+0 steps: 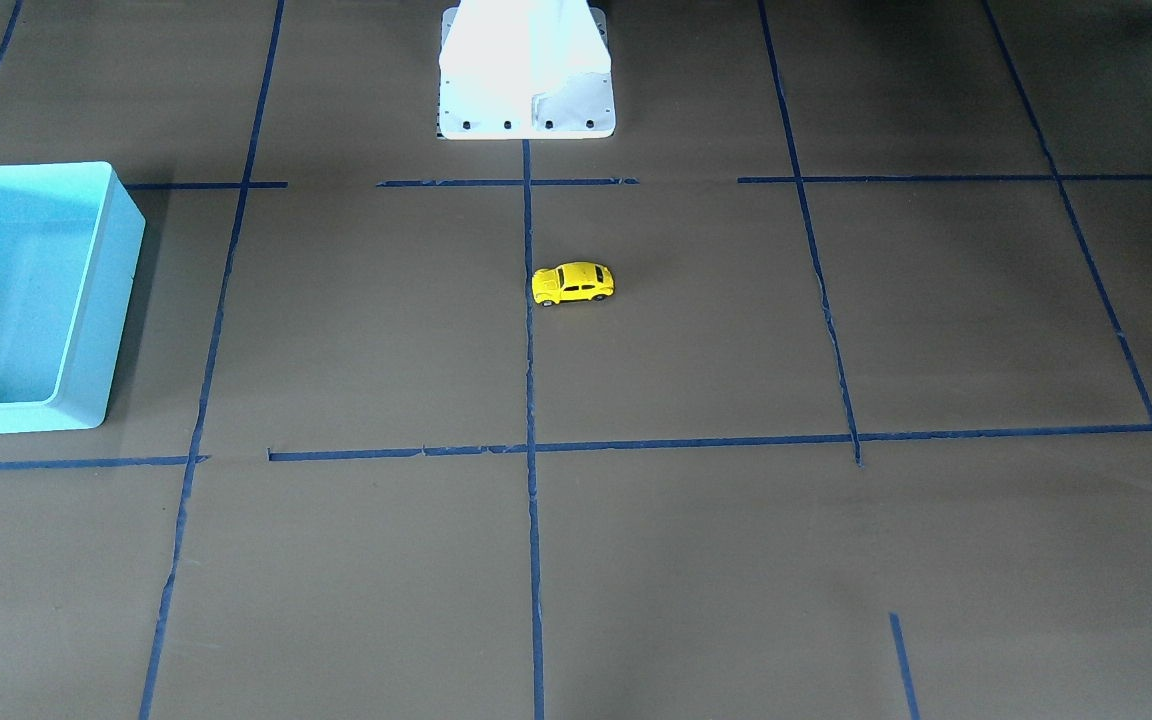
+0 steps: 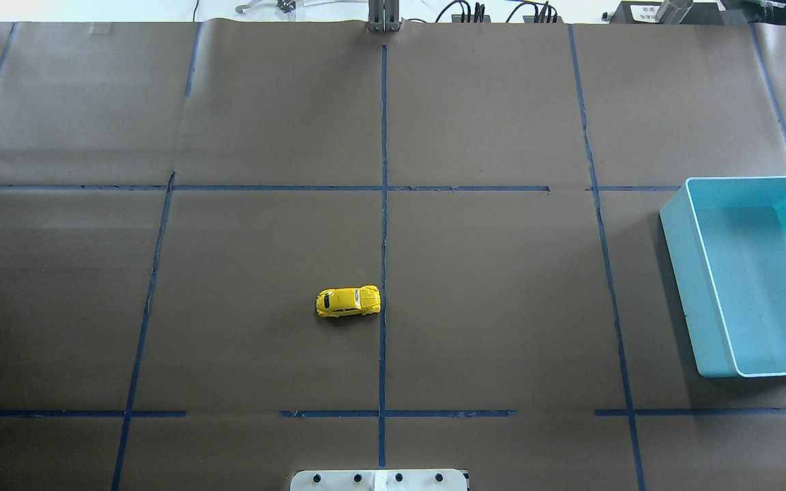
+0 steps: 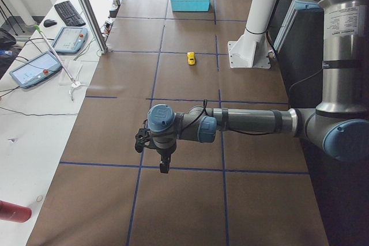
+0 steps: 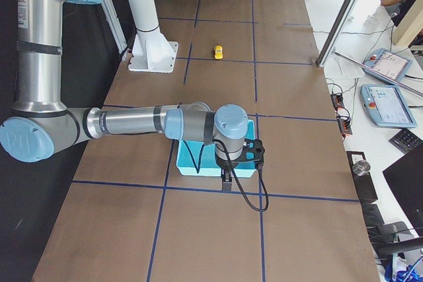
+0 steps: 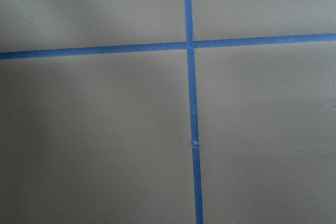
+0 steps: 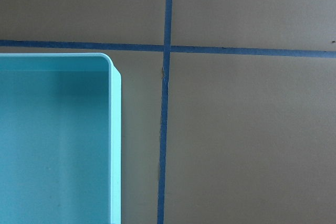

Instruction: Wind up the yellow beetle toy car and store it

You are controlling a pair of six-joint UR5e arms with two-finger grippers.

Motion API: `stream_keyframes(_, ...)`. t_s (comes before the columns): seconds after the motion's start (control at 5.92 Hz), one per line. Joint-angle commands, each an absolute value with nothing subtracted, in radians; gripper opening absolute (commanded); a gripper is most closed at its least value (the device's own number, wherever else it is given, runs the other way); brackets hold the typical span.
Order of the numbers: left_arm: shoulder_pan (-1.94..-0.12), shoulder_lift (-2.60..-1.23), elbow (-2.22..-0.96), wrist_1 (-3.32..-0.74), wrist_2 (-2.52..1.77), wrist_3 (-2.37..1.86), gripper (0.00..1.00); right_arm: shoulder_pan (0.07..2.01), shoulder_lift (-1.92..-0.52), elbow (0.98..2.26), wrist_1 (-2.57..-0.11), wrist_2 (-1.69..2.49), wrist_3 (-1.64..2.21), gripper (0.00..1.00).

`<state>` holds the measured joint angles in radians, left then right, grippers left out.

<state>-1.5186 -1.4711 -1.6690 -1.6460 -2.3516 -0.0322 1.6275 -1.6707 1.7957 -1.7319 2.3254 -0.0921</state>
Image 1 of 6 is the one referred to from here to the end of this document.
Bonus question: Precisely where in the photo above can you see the yellow beetle toy car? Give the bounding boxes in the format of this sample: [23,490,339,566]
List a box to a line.
[531,262,614,306]

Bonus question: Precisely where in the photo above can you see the light blue plastic bin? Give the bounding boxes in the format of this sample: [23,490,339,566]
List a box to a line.
[0,161,146,434]

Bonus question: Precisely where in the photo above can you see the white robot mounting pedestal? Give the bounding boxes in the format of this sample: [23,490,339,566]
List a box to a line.
[435,1,617,141]

